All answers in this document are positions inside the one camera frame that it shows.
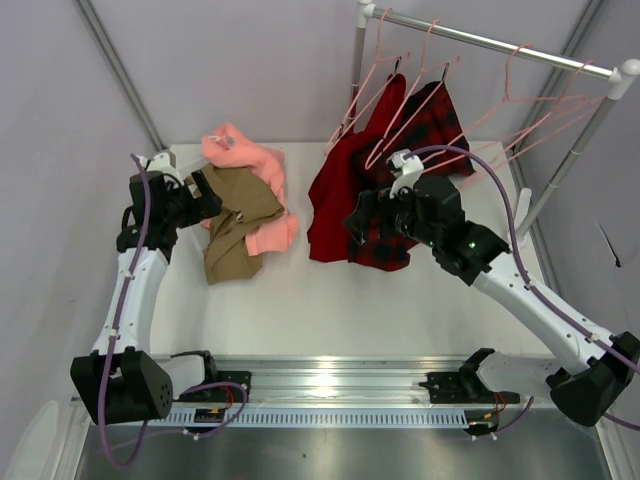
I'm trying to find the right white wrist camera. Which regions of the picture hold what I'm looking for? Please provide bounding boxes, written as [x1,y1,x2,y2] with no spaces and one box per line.
[386,149,424,199]

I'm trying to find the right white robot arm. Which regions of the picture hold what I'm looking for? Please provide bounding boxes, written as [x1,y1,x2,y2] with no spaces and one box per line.
[344,177,639,427]

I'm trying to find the pink wire hanger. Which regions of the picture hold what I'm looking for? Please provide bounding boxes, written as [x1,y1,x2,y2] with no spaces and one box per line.
[490,59,604,170]
[447,43,573,146]

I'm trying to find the metal clothes rack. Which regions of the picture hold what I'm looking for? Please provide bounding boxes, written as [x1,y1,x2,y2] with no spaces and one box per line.
[349,0,640,249]

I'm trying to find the pink hanger with plaid skirt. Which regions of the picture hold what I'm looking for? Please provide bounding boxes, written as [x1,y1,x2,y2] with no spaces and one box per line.
[365,19,460,170]

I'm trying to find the white slotted cable duct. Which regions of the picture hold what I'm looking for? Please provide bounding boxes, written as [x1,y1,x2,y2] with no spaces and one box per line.
[149,407,469,429]

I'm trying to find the khaki brown skirt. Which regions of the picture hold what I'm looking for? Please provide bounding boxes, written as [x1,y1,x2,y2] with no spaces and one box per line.
[199,164,284,285]

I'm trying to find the pink hanger with red skirt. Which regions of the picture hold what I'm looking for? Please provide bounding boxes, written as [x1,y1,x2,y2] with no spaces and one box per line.
[324,8,411,156]

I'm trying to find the plain red skirt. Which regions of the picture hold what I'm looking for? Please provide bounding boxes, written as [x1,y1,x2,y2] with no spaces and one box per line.
[307,74,406,263]

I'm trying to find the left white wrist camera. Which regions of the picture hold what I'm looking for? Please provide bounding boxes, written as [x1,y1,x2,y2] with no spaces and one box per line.
[134,150,182,181]

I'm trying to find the salmon pink skirt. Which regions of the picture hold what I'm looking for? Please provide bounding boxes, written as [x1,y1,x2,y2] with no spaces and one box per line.
[201,122,299,256]

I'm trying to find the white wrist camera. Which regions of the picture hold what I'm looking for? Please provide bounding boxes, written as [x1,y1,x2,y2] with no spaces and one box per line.
[134,150,182,181]
[386,149,424,199]

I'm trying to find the red black plaid skirt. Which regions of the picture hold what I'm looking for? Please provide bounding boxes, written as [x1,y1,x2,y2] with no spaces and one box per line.
[347,81,469,272]

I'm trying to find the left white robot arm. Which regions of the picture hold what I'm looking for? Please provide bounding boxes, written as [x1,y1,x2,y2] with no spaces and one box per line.
[70,171,222,425]

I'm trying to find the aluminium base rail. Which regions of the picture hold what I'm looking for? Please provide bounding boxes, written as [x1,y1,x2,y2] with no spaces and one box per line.
[69,353,556,409]

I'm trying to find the pink empty wire hanger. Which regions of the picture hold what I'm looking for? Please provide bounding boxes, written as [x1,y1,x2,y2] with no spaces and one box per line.
[490,59,604,170]

